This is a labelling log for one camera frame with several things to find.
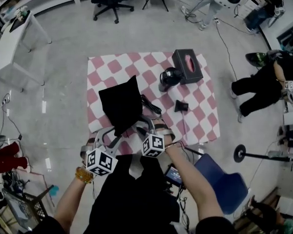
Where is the black tray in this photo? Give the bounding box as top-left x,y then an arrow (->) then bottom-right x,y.
9,11 -> 31,33

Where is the black drawstring bag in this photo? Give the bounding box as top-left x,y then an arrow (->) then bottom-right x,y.
98,75 -> 144,137

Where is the black tissue box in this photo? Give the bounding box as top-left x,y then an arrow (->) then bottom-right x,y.
172,48 -> 204,85

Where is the small black monitor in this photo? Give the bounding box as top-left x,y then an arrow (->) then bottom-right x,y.
164,163 -> 185,188

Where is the tilted flat monitor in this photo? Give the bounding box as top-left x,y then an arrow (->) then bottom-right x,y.
1,189 -> 31,232

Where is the white table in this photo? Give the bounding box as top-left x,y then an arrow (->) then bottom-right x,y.
0,10 -> 53,93

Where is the black green backpack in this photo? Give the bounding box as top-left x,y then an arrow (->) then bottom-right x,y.
245,52 -> 270,69

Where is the black floor cable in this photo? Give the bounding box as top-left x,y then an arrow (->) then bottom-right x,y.
214,20 -> 239,83

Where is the person's left forearm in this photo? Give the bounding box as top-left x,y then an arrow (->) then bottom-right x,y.
54,173 -> 94,227

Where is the small black plastic part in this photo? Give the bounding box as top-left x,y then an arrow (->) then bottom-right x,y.
173,99 -> 189,114

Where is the person's right hand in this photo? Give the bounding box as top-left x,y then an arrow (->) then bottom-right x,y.
153,122 -> 173,137

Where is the person's left hand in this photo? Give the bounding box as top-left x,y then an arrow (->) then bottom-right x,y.
80,137 -> 96,156

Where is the amber bead bracelet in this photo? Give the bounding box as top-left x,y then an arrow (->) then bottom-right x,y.
75,166 -> 95,185

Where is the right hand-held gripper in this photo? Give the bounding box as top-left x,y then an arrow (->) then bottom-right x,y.
135,117 -> 176,158

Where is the thin metal bangle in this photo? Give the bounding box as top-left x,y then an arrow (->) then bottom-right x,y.
165,141 -> 180,151

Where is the black lattice side table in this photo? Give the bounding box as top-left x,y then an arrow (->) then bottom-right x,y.
21,185 -> 55,225

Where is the black round-base stand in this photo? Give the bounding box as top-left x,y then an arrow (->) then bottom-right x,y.
233,144 -> 293,171

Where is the pink white checkered tablecloth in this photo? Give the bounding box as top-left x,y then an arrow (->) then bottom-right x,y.
86,52 -> 221,156

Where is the person's black clothing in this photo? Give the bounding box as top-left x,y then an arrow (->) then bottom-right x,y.
21,154 -> 235,234

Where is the blue chair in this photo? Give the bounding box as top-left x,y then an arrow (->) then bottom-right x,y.
194,153 -> 250,215

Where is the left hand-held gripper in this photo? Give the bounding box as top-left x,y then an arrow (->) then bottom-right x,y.
80,126 -> 123,177

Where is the small potted plant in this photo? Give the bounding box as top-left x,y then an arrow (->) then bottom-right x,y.
14,5 -> 29,21

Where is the person's right forearm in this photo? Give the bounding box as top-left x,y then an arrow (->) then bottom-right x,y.
165,144 -> 225,221

